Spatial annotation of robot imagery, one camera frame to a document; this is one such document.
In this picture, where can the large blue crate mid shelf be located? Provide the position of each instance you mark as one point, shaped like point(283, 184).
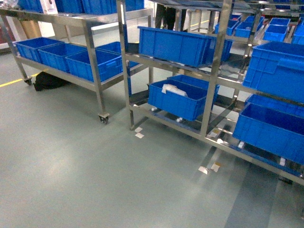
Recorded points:
point(190, 49)

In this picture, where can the steel flow rack shelf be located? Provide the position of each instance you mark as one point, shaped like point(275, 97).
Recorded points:
point(138, 114)

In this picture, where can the steel wheeled cart shelf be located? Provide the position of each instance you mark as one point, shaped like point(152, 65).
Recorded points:
point(84, 65)

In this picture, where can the blue crate with white bag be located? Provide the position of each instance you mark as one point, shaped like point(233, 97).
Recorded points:
point(188, 107)

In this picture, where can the black bag under cart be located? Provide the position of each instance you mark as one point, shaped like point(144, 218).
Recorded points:
point(45, 81)

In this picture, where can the blue crate on cart middle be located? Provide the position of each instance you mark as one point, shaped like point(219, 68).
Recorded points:
point(55, 56)

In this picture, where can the blue crate right lower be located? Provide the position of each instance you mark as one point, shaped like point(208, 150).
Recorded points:
point(274, 131)

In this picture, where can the blue crate right upper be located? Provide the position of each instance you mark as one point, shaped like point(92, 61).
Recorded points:
point(277, 68)

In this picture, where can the blue crate on cart left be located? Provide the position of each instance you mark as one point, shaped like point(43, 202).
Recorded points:
point(29, 48)

